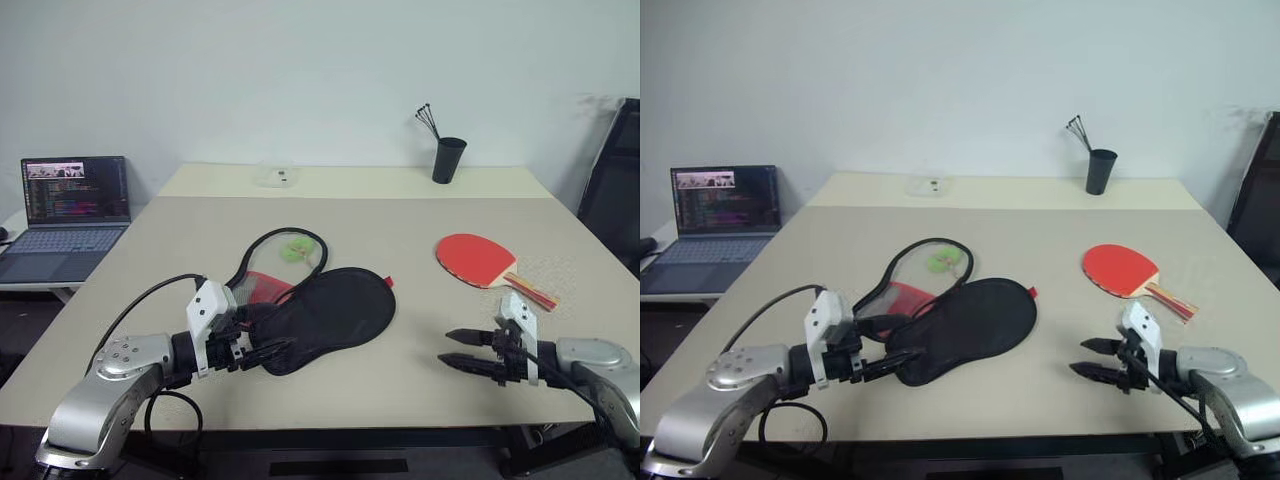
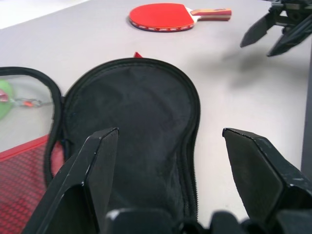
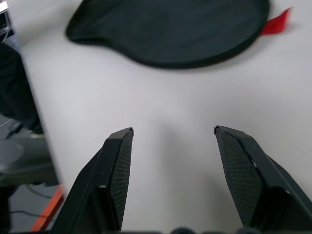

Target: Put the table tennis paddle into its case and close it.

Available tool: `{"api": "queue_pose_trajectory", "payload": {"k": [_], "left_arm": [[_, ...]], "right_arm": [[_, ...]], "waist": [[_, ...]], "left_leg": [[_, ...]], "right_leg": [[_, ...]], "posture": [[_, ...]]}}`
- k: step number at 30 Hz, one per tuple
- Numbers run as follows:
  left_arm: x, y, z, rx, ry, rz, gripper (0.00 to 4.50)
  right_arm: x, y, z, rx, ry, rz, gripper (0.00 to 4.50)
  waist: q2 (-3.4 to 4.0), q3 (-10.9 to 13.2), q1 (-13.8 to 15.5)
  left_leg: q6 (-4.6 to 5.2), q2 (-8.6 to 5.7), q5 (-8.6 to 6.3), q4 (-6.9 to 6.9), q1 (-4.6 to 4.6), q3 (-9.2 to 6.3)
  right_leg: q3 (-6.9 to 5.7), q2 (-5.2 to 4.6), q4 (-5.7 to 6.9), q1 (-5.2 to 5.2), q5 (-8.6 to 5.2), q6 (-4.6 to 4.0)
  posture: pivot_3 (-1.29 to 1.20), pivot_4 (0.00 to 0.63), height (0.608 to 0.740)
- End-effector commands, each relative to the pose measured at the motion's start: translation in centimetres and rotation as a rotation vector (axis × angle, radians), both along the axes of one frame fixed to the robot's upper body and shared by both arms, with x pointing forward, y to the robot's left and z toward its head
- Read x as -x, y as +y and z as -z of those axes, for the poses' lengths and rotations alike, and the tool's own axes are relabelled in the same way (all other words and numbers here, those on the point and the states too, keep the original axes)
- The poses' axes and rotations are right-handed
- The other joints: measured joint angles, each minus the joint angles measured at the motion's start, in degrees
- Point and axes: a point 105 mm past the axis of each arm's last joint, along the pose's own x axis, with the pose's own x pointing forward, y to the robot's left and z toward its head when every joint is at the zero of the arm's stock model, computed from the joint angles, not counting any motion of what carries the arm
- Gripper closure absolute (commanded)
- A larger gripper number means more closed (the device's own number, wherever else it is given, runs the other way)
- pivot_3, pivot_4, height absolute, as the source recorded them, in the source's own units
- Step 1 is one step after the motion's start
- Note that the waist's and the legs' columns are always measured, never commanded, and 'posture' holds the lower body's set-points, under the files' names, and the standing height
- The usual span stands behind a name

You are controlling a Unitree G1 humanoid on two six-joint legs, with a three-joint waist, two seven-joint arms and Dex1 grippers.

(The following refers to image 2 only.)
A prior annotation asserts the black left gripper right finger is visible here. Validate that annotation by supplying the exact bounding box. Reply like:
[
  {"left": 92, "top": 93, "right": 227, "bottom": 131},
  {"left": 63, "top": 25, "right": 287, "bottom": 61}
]
[{"left": 222, "top": 128, "right": 312, "bottom": 220}]

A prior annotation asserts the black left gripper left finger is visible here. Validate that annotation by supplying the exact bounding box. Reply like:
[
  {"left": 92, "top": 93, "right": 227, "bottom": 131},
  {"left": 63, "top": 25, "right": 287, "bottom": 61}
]
[{"left": 21, "top": 127, "right": 120, "bottom": 234}]

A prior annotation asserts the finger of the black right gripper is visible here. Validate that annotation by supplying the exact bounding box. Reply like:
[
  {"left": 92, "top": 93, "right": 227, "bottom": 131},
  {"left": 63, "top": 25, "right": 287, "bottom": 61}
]
[
  {"left": 240, "top": 13, "right": 276, "bottom": 48},
  {"left": 267, "top": 17, "right": 312, "bottom": 58}
]

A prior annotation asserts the red zippered pouch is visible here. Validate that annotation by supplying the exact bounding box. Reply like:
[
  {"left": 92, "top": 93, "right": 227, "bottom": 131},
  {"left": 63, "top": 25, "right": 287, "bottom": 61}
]
[{"left": 0, "top": 51, "right": 201, "bottom": 234}]

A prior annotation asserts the red table tennis paddle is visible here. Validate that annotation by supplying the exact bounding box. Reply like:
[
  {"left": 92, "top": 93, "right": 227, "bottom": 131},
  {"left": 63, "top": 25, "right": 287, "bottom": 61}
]
[{"left": 128, "top": 3, "right": 232, "bottom": 33}]

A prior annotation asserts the green ring zipper pull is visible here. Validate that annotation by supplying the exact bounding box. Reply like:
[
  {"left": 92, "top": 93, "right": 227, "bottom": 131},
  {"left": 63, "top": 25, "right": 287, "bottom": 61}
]
[{"left": 0, "top": 79, "right": 15, "bottom": 120}]

